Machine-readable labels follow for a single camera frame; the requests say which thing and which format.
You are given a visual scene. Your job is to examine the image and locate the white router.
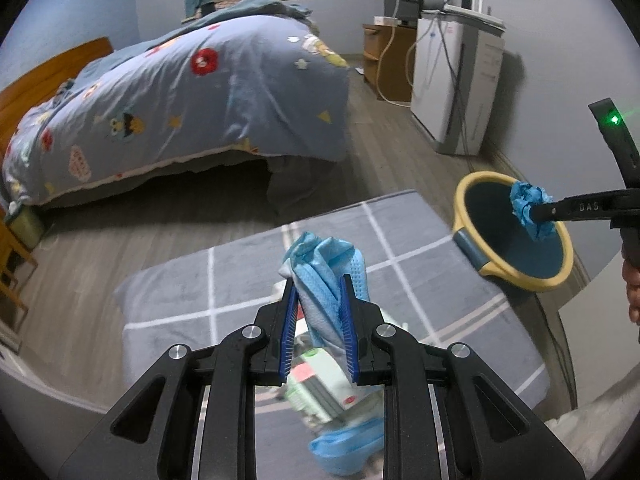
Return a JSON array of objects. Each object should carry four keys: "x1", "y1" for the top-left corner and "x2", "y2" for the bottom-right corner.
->
[{"x1": 442, "y1": 0, "x2": 506, "y2": 31}]

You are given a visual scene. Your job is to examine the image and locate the green waste basket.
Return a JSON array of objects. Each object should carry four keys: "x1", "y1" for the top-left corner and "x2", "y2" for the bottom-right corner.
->
[{"x1": 5, "y1": 202, "x2": 46, "y2": 251}]

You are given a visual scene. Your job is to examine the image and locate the white fluffy cloth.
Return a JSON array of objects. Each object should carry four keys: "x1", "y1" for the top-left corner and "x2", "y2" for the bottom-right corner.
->
[{"x1": 545, "y1": 390, "x2": 640, "y2": 480}]

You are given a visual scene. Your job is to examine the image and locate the grey bed sheet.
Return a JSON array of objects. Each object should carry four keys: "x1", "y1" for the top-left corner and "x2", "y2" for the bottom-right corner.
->
[{"x1": 265, "y1": 152, "x2": 346, "y2": 206}]

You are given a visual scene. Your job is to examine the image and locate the black cable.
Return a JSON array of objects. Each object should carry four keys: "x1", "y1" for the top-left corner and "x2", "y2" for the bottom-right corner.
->
[{"x1": 440, "y1": 15, "x2": 481, "y2": 156}]

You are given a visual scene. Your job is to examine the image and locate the blue glove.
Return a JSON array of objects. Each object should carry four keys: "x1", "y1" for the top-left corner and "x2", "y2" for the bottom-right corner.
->
[{"x1": 509, "y1": 180, "x2": 558, "y2": 243}]

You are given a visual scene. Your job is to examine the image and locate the wooden stool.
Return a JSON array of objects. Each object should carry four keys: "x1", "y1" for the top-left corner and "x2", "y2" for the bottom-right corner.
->
[{"x1": 0, "y1": 220, "x2": 38, "y2": 351}]

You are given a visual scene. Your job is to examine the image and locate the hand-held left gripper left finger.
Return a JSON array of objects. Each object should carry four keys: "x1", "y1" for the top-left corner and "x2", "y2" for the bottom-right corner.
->
[{"x1": 57, "y1": 275, "x2": 301, "y2": 480}]

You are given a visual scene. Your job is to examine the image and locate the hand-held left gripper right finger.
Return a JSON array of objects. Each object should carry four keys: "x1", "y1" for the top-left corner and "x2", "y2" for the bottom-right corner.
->
[{"x1": 339, "y1": 275, "x2": 586, "y2": 480}]

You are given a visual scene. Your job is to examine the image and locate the person's right hand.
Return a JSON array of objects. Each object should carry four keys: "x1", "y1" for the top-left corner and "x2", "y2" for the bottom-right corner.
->
[{"x1": 621, "y1": 257, "x2": 640, "y2": 326}]

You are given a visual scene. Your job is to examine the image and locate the white air purifier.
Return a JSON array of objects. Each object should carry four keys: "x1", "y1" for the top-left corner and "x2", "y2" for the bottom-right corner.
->
[{"x1": 410, "y1": 10, "x2": 506, "y2": 156}]

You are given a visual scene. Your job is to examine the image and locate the wooden cabinet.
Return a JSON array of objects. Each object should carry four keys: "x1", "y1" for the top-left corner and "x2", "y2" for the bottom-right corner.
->
[{"x1": 361, "y1": 22, "x2": 418, "y2": 103}]

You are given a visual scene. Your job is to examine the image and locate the wooden bed headboard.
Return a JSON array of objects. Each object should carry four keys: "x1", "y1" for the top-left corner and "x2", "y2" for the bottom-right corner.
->
[{"x1": 0, "y1": 36, "x2": 115, "y2": 161}]

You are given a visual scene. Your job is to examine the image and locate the white cable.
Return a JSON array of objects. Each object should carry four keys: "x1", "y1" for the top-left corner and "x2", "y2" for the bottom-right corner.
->
[{"x1": 377, "y1": 25, "x2": 416, "y2": 106}]

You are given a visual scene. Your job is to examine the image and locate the grey checked mat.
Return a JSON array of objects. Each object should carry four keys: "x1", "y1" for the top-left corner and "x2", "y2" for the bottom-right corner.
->
[{"x1": 115, "y1": 189, "x2": 551, "y2": 411}]

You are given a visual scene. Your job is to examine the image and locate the blue face mask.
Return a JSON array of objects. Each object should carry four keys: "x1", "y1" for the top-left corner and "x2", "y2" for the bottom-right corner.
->
[
  {"x1": 280, "y1": 231, "x2": 368, "y2": 381},
  {"x1": 308, "y1": 417, "x2": 386, "y2": 477}
]

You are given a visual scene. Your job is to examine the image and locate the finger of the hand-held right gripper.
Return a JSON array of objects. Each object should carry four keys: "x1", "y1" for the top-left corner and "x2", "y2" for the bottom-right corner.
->
[{"x1": 527, "y1": 191, "x2": 613, "y2": 225}]

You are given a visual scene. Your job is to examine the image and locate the bed with blue duvet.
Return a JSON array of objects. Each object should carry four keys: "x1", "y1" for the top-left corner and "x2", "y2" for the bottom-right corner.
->
[{"x1": 0, "y1": 0, "x2": 351, "y2": 208}]

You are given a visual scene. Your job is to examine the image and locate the yellow rimmed teal bin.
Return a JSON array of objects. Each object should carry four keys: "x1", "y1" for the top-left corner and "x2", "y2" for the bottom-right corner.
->
[{"x1": 451, "y1": 171, "x2": 575, "y2": 293}]

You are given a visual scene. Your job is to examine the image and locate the green white medicine box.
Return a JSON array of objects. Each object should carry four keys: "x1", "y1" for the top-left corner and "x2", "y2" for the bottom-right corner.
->
[{"x1": 285, "y1": 345, "x2": 386, "y2": 423}]

